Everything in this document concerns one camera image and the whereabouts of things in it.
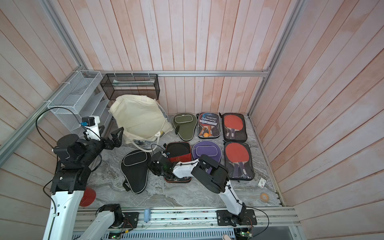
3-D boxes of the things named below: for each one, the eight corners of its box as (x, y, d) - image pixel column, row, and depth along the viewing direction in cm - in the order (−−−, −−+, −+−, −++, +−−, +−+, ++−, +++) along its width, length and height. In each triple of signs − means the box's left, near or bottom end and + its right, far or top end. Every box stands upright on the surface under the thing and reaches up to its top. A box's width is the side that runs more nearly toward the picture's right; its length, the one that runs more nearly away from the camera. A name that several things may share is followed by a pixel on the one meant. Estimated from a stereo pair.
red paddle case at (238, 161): (228, 181, 88) (230, 178, 85) (222, 144, 105) (223, 141, 102) (256, 181, 88) (258, 178, 85) (245, 144, 105) (247, 141, 102)
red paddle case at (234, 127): (224, 142, 106) (225, 139, 104) (219, 115, 123) (220, 112, 121) (251, 142, 106) (253, 139, 104) (243, 115, 123) (244, 112, 121)
